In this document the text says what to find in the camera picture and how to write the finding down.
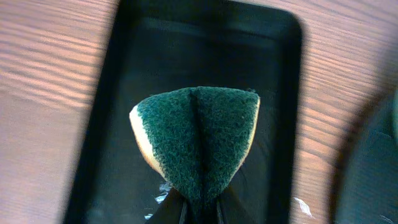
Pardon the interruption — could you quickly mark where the light blue plate top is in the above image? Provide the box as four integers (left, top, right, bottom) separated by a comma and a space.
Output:
392, 90, 398, 142

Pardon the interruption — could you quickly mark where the green yellow sponge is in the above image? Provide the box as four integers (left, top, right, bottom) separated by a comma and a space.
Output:
129, 86, 261, 211

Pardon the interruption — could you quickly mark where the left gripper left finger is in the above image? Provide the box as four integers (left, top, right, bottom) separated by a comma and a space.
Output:
146, 188, 188, 224

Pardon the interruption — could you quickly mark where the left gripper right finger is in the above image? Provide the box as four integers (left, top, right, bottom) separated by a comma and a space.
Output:
216, 187, 256, 224

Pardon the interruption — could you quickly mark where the black rectangular tray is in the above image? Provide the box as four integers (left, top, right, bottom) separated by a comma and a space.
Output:
63, 1, 303, 223

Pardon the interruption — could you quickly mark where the black round tray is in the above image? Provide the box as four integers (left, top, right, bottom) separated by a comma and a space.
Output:
331, 93, 397, 224

